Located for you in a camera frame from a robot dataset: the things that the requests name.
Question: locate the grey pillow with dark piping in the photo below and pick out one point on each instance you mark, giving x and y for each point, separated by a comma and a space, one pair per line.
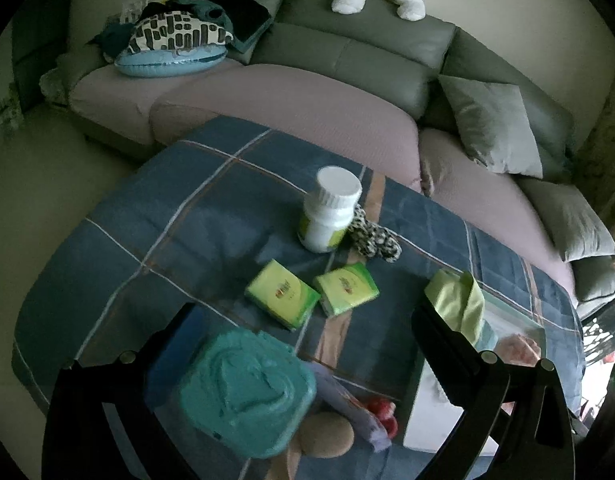
600, 280

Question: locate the grey green leather sofa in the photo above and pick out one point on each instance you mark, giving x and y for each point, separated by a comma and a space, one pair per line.
357, 50

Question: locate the pink sofa seat cover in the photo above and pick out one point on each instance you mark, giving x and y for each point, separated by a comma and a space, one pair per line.
287, 105

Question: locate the purple cartoon packet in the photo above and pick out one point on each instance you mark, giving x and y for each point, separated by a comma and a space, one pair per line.
347, 395

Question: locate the square grey pillow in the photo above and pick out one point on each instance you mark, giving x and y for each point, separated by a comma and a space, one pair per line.
492, 125

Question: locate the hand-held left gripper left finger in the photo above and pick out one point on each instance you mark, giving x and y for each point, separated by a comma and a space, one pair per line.
170, 360

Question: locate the pink and white fuzzy cloth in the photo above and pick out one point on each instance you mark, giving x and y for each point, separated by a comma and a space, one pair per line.
517, 347

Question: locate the light green cloth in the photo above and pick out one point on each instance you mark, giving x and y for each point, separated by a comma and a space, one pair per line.
452, 300

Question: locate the white box with teal rim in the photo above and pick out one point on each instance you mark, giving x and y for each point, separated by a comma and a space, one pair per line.
427, 420

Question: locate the dark cabinet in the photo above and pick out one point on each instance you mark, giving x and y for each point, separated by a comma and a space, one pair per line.
37, 45

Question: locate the teal wet wipes pack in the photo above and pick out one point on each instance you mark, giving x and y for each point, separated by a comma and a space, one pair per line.
247, 390

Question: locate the blue plaid blanket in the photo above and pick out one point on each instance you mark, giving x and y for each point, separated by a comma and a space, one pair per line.
187, 220

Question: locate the green tissue pack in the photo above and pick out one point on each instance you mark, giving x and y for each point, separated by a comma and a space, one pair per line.
282, 297
347, 287

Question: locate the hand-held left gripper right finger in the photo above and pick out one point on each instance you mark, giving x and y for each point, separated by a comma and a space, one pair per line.
445, 355

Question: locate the red bow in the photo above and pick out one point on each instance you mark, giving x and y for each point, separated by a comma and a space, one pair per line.
380, 407

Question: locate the white plastic bottle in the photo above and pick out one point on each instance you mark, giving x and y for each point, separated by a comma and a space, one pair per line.
327, 215

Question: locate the long grey pillow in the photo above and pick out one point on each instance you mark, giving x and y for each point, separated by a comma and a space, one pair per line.
567, 220

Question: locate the leopard print cloth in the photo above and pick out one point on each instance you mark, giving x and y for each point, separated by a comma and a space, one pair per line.
372, 240

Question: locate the dark teal cloth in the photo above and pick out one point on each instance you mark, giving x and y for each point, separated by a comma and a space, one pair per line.
237, 5

